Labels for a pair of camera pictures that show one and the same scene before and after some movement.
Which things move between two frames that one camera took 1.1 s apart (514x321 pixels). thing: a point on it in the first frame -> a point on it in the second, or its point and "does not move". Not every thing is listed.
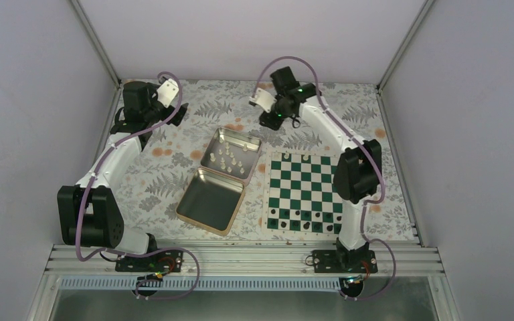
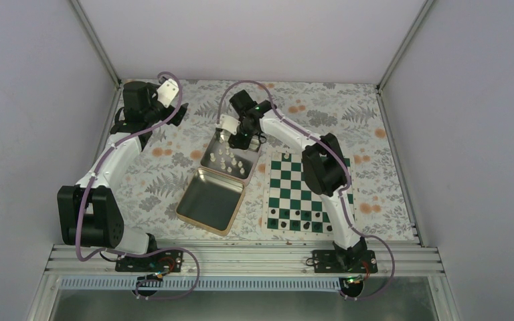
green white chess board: x=298 y=195 does not move
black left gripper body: x=150 y=115 does not move
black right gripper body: x=276 y=123 -> x=244 y=143
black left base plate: x=170 y=261 does not move
